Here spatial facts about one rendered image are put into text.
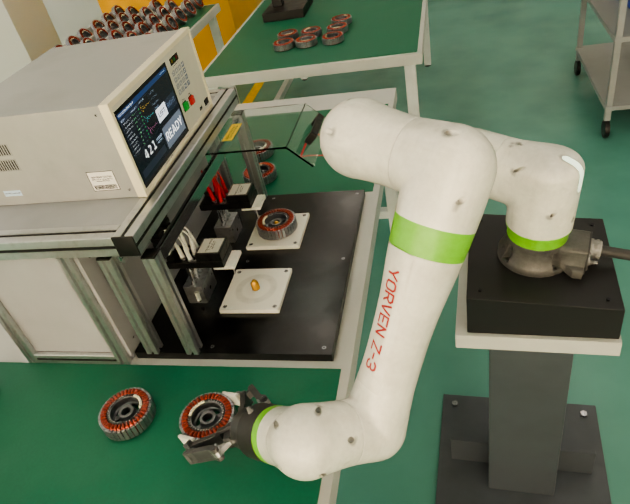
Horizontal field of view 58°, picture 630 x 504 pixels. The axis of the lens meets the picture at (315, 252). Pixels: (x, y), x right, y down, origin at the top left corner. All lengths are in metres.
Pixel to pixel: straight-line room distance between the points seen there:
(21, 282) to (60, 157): 0.29
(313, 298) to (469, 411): 0.87
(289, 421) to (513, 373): 0.73
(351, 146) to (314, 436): 0.42
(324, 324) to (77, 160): 0.62
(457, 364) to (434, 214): 1.45
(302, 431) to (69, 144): 0.73
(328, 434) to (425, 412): 1.23
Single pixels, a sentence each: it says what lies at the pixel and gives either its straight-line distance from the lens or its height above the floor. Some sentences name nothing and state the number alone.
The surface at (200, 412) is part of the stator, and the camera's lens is 1.21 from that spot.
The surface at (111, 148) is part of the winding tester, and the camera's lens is 1.19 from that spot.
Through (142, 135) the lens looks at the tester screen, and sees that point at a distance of 1.23.
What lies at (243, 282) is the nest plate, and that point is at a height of 0.78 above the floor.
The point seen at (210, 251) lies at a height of 0.92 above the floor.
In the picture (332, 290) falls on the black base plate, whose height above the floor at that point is 0.77.
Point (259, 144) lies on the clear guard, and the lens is 1.40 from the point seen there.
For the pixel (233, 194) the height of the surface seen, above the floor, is 0.92.
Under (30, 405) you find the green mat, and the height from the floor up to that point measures 0.75.
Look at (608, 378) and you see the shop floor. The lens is 2.19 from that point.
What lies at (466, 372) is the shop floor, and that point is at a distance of 2.15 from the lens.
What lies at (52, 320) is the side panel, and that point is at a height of 0.88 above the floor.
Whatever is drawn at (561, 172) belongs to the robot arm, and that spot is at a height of 1.08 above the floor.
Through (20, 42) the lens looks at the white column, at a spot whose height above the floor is 0.70.
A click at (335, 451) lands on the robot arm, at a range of 0.85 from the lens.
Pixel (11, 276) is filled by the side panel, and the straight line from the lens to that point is 1.37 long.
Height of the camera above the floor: 1.67
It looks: 37 degrees down
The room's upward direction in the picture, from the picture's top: 13 degrees counter-clockwise
